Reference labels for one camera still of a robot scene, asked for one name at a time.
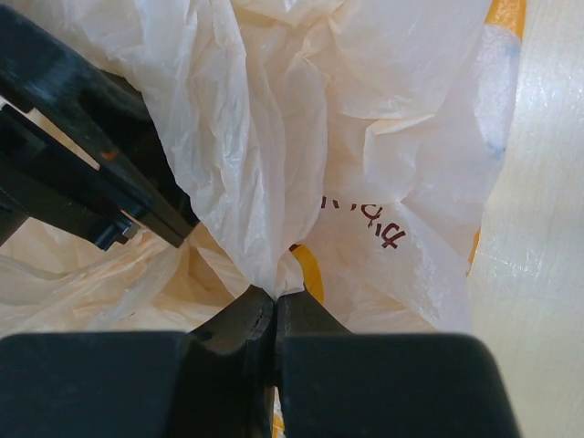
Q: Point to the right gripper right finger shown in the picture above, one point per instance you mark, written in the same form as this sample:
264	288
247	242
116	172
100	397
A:
301	314

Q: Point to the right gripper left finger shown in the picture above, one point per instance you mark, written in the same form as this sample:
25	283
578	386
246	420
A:
246	321

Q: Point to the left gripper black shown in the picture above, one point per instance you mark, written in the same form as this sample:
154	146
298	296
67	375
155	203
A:
42	179

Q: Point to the translucent plastic bag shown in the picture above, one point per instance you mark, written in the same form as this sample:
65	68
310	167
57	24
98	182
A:
342	148

